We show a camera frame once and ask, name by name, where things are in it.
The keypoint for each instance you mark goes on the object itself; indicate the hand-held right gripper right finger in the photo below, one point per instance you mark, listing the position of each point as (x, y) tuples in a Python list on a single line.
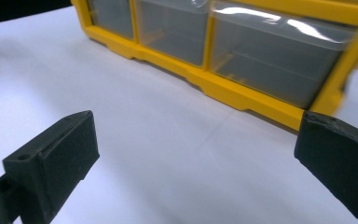
[(345, 161)]

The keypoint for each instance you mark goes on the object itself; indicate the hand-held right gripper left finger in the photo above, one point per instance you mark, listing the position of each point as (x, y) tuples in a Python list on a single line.
[(59, 155)]

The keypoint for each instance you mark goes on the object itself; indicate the yellow and black organizer cabinet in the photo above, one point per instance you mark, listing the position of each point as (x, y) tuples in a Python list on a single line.
[(230, 93)]

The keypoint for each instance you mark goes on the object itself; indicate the set of clear closed drawers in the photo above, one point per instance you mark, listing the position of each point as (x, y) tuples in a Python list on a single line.
[(270, 59)]

